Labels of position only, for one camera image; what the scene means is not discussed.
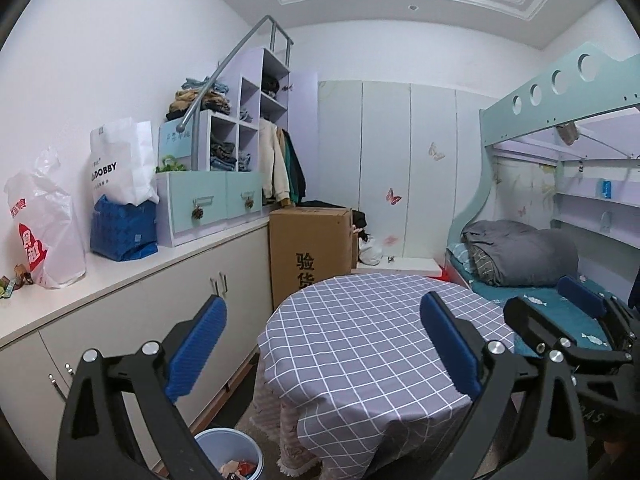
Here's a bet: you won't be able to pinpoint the red snack packet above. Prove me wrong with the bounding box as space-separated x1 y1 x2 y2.
219 460 257 480

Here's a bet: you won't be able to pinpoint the blue plastic trash bin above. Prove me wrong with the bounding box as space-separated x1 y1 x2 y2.
195 428 264 479

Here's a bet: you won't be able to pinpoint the teal bed mattress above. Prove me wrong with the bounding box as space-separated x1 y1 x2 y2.
447 243 612 350

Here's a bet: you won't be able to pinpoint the white low cabinet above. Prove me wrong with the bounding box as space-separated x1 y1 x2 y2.
1 219 272 479

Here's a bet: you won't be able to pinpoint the grey folded blanket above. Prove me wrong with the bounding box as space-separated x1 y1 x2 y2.
461 220 579 287

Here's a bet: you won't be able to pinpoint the pink checked table skirt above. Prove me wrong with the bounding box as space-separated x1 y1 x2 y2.
250 354 328 479

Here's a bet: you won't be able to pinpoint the green candy wrappers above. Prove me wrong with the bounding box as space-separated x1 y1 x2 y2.
0 264 34 300

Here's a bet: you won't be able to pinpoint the blue fabric bag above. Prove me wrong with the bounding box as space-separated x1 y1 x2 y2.
90 195 157 262

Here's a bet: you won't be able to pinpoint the purple checked tablecloth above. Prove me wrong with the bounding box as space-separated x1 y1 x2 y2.
258 274 513 479

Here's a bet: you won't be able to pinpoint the white red plastic bag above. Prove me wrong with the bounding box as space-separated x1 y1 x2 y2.
4 148 86 289

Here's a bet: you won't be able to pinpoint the teal drawer unit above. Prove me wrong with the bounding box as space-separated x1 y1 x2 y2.
155 171 262 247

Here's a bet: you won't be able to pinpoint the white bag on platform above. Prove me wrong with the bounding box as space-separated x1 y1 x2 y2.
358 236 383 266

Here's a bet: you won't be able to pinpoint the brown cardboard box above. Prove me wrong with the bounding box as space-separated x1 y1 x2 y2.
269 208 354 308

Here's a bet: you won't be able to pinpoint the white paper shopping bag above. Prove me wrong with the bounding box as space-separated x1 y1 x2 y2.
89 117 160 206

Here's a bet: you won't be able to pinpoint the white wardrobe doors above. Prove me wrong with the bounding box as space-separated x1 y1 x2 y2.
314 80 495 261

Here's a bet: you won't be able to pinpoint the hanging beige jacket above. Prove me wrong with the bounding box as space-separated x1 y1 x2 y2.
258 118 306 207

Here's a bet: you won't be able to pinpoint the white cubby shelf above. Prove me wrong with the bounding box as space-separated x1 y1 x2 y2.
212 47 320 200

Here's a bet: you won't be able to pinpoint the teal bunk bed frame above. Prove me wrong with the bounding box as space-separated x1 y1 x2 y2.
448 44 639 297

